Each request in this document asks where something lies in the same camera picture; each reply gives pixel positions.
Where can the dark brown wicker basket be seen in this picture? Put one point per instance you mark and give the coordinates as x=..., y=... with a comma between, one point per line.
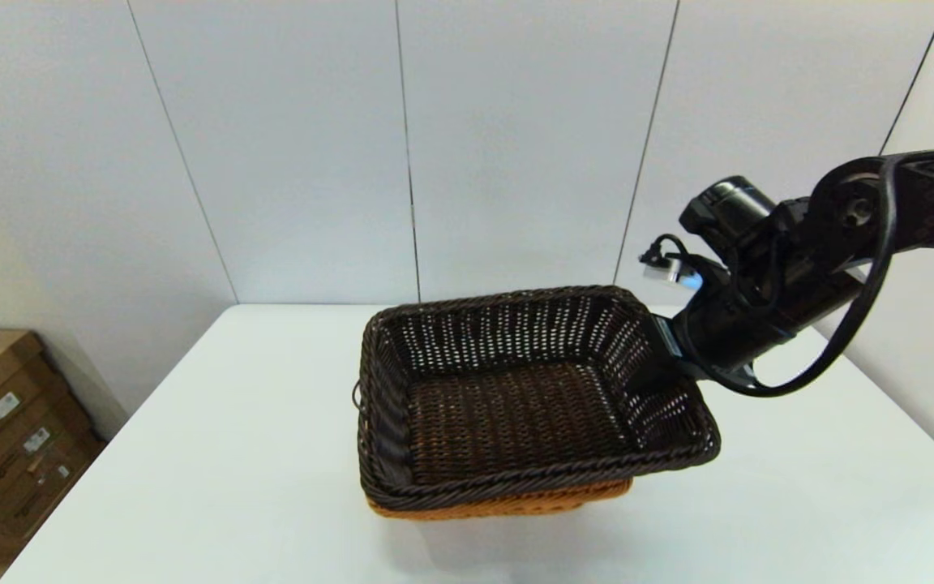
x=516, y=422

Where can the white right camera plug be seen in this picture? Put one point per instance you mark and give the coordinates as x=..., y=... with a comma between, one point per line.
x=670, y=272

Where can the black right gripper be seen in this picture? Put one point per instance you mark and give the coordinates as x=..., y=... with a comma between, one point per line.
x=743, y=324

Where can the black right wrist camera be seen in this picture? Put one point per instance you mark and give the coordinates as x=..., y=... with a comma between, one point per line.
x=726, y=207

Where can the orange wicker basket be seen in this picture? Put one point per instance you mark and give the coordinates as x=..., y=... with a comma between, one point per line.
x=516, y=504

